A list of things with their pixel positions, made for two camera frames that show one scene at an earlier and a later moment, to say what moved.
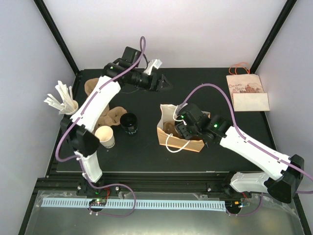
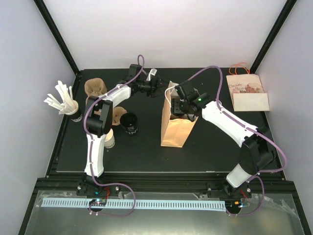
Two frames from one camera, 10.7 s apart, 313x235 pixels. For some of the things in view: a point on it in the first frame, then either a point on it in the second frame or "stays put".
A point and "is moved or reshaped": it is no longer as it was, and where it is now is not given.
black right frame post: [282, 18] stays put
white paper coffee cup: [105, 134] stays put
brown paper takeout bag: [169, 137] is moved or reshaped
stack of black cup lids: [128, 123] stays put
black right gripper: [183, 132] to [175, 108]
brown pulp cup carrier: [111, 117] stays put
